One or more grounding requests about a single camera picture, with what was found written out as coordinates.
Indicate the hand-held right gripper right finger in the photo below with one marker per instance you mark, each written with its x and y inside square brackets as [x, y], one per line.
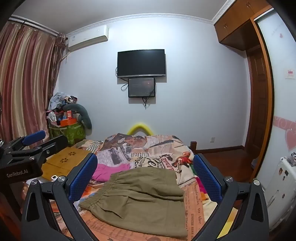
[208, 178]

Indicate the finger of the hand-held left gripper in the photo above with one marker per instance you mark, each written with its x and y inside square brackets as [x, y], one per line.
[34, 136]
[55, 143]

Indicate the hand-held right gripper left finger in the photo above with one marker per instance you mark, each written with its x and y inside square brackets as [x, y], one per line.
[83, 178]

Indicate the olive green pants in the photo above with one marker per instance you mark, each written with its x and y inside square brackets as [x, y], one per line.
[143, 192]

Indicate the green storage bag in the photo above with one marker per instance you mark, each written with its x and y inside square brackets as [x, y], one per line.
[71, 134]

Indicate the pink folded garment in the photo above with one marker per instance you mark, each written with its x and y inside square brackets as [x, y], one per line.
[106, 172]

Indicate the orange box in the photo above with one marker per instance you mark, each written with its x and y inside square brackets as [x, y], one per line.
[68, 122]

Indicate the small white device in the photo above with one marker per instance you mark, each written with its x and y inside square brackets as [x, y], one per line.
[54, 178]

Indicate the grey plush pillow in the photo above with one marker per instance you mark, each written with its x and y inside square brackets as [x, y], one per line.
[85, 118]

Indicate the pile of clothes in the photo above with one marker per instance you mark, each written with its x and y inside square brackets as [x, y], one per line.
[57, 98]

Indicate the printed blanket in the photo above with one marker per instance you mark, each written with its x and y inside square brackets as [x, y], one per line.
[161, 150]

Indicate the striped curtain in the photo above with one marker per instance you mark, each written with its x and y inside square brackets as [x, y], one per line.
[23, 81]

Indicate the white cabinet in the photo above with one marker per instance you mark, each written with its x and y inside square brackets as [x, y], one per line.
[282, 185]

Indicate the yellow foam arch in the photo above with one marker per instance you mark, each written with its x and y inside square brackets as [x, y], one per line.
[138, 125]

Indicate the white air conditioner pipe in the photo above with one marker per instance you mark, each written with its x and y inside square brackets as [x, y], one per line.
[66, 56]

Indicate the white air conditioner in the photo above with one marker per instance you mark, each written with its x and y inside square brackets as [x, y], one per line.
[87, 38]

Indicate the red notice sticker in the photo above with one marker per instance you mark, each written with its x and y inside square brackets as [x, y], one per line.
[289, 73]

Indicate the wooden overhead cabinet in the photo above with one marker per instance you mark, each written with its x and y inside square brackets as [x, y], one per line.
[233, 25]

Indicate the wooden bed post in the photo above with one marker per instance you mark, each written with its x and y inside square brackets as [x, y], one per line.
[193, 147]

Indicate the pink heart wall decal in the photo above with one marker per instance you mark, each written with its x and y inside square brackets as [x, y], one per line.
[291, 139]

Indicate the wooden door frame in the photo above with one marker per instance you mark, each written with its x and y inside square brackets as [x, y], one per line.
[268, 104]

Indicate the small black wall monitor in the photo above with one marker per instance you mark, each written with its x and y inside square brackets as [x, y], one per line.
[141, 87]

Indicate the white curtain rail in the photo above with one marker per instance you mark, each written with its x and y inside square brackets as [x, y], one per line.
[34, 24]

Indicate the black wall television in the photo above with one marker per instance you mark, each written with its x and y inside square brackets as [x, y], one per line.
[141, 63]

